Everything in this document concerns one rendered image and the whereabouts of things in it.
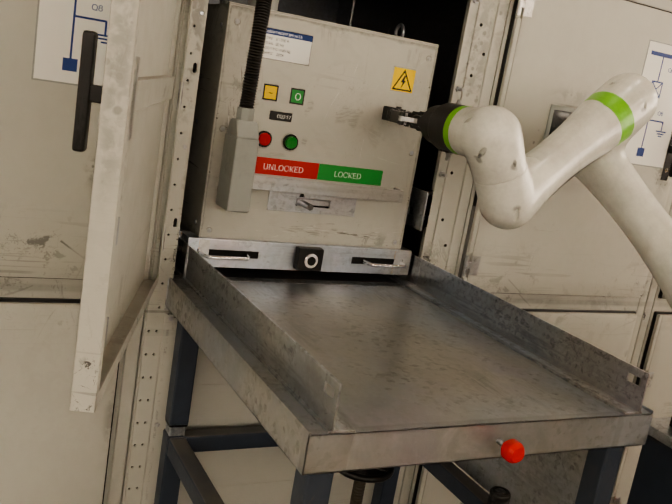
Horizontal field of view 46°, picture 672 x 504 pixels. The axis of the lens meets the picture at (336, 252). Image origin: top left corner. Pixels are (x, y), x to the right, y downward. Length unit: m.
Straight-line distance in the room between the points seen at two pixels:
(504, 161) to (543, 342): 0.35
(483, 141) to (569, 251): 0.75
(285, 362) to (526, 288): 1.00
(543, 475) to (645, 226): 0.59
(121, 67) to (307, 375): 0.47
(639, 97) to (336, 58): 0.62
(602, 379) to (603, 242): 0.80
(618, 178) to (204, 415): 1.03
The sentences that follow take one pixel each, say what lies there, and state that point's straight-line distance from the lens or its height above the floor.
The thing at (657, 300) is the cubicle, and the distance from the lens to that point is 2.42.
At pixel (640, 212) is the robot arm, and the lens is 1.83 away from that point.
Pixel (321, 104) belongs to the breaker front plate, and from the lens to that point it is 1.71.
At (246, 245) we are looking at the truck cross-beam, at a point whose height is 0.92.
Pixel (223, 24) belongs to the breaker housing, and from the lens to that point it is 1.64.
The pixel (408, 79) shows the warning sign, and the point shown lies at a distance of 1.80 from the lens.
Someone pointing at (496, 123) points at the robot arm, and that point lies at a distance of 1.41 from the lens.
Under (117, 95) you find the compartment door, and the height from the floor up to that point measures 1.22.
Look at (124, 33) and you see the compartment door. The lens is 0.94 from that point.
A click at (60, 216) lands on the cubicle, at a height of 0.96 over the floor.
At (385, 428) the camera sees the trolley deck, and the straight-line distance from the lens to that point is 1.09.
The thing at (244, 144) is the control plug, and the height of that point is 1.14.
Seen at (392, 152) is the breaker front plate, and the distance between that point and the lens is 1.80.
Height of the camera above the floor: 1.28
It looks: 12 degrees down
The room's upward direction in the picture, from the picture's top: 10 degrees clockwise
